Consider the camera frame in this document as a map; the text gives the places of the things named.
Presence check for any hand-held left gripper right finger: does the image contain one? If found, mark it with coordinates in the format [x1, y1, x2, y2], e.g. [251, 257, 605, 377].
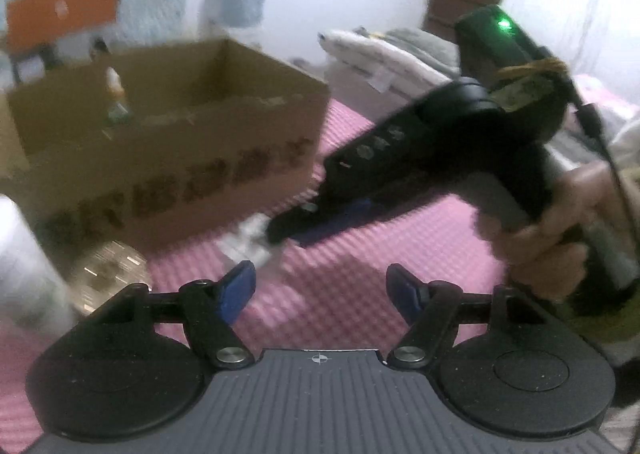
[386, 263, 543, 370]

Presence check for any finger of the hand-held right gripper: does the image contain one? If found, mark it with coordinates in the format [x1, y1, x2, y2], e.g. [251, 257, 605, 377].
[265, 201, 352, 246]
[299, 200, 385, 251]

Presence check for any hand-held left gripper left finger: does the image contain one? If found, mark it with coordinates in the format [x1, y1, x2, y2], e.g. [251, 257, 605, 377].
[87, 260, 257, 370]

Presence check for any small white cap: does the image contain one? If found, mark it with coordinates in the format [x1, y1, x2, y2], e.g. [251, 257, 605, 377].
[216, 214, 282, 268]

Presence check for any gold lidded jar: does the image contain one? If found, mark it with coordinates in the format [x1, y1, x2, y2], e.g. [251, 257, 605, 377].
[69, 241, 152, 316]

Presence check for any brown cardboard box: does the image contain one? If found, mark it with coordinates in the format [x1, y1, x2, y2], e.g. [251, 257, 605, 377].
[0, 36, 331, 257]

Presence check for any white pill bottle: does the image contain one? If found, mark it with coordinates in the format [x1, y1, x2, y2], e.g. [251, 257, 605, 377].
[0, 196, 72, 332]

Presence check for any green dropper bottle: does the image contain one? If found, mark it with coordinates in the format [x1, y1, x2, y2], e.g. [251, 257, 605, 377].
[104, 66, 134, 126]

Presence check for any person's right hand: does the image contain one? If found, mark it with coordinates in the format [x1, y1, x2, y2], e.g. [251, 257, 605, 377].
[479, 161, 621, 304]

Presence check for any pink checked cloth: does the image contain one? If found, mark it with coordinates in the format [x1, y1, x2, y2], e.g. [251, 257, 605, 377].
[0, 99, 640, 454]

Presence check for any grey quilt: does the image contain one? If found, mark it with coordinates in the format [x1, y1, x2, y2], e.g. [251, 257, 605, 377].
[385, 26, 462, 79]

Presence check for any white blanket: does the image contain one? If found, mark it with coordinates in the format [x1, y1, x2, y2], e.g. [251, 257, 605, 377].
[317, 26, 461, 96]

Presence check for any orange printed carton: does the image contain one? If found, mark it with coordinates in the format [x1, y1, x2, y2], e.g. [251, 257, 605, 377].
[4, 0, 124, 81]

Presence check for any black cable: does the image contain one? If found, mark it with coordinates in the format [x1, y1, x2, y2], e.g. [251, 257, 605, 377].
[570, 74, 640, 285]

